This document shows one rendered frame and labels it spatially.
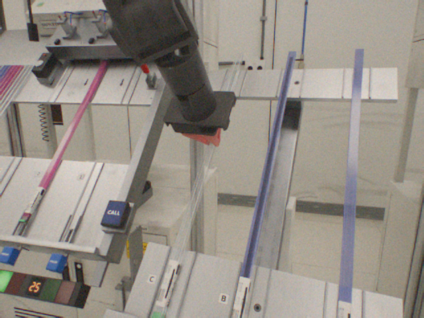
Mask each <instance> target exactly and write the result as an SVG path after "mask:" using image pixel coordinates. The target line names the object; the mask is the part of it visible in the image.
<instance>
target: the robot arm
mask: <svg viewBox="0 0 424 318"><path fill-rule="evenodd" d="M102 2H103V4H104V6H105V8H106V10H107V12H108V14H109V16H110V18H111V19H109V20H108V21H107V28H108V31H109V34H110V35H111V38H112V39H113V40H114V42H115V44H116V45H117V46H118V47H119V48H120V49H121V50H122V51H123V53H124V54H125V56H126V57H127V56H131V57H132V58H133V60H134V61H135V62H136V63H137V64H138V66H141V65H143V64H146V63H148V62H150V61H153V60H154V61H155V63H156V65H157V67H158V69H159V71H160V75H161V76H162V78H163V80H164V82H165V84H166V85H167V87H168V89H169V91H170V93H171V95H172V99H171V102H170V104H169V106H168V108H167V110H166V112H165V115H164V123H165V125H166V126H167V127H168V126H169V125H171V127H172V129H173V130H174V132H176V133H181V134H182V135H183V136H186V137H188V138H191V139H194V140H196V141H199V142H201V143H203V144H206V145H207V142H208V141H209V142H211V143H212V144H213V145H215V146H216V147H219V144H220V141H221V129H223V130H224V131H226V130H227V129H228V126H229V123H230V120H229V116H230V114H231V109H232V108H233V107H234V106H235V103H236V100H237V99H236V96H235V93H234V92H233V91H213V89H212V87H211V84H210V81H209V78H208V76H207V72H206V68H205V64H204V63H203V60H202V57H201V54H200V51H199V42H198V40H199V33H198V30H197V25H196V21H195V19H194V17H193V15H192V13H191V11H190V9H189V7H188V5H187V3H186V0H102ZM202 134H203V135H204V136H203V135H202Z"/></svg>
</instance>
